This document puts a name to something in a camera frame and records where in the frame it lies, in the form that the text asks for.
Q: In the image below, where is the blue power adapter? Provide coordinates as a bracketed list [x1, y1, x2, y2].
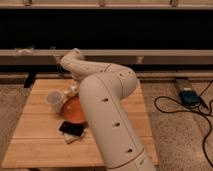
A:
[179, 90, 200, 106]

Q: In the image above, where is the translucent plastic cup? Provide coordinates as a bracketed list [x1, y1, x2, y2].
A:
[45, 91, 64, 114]

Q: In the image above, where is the orange bowl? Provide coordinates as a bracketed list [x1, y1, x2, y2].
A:
[62, 96, 86, 124]

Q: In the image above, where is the white cloth under sponge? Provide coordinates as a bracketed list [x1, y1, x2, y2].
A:
[63, 132, 86, 144]

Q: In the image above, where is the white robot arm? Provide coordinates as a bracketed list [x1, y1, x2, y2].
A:
[60, 48, 156, 171]

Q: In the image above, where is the black sponge pad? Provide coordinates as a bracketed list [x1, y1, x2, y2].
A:
[59, 121, 84, 136]

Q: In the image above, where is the white plastic bottle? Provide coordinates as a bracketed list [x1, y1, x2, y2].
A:
[64, 84, 78, 98]

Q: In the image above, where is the white metal rail shelf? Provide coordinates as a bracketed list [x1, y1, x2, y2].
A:
[0, 49, 213, 57]

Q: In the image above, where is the wooden table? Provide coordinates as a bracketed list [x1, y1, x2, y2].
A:
[1, 78, 160, 169]

